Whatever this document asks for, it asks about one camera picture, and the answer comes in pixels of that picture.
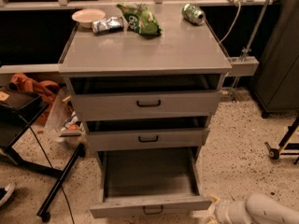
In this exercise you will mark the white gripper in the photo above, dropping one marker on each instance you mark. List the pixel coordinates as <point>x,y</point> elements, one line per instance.
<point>224,209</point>

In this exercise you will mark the grey bottom drawer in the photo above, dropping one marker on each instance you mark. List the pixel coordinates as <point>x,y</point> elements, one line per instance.
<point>149,182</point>

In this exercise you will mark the grey drawer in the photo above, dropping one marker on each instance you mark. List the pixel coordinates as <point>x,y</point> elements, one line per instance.
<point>145,139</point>
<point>146,105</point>
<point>149,182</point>

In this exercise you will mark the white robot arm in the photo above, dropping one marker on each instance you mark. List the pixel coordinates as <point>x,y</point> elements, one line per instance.
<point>256,209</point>

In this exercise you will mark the grey middle drawer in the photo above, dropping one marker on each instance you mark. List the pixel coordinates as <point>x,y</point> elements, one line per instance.
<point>145,139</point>

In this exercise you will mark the grey drawer cabinet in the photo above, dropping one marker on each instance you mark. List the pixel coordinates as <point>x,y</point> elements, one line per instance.
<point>183,58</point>

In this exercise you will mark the grey top drawer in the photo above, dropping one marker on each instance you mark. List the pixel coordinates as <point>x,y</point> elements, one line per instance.
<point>146,105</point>

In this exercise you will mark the black wheeled tripod base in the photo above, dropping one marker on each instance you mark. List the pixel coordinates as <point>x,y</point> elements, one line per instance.
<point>285,146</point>

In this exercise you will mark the dark grey cabinet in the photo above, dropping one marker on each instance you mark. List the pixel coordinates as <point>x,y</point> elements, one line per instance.
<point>275,84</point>

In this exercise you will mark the metal pole with clamp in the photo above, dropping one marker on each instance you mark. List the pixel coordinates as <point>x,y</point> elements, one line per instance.
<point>245,51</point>

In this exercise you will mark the clear plastic trash bag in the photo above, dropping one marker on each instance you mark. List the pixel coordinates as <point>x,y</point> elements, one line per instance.
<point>55,127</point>

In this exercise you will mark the green soda can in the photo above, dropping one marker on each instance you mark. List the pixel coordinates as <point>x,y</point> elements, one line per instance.
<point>193,14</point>

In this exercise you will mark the orange backpack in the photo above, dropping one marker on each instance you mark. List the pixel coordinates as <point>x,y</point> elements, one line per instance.
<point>47,89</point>

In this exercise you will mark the green chip bag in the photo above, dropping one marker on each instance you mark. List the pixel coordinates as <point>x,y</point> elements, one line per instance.
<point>140,18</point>

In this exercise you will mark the black sneaker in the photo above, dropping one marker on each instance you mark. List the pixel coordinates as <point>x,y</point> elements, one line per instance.
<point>6,192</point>

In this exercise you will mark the crushed silver blue packet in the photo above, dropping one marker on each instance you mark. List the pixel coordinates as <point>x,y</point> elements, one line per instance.
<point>107,25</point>

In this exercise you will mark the black side table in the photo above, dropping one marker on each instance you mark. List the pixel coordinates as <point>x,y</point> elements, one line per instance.
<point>14,122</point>

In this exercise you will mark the white bowl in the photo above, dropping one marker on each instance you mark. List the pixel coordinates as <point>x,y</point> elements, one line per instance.
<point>86,16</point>

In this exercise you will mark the grey horizontal rail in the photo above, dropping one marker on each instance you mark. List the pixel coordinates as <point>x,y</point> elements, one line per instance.
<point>239,68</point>

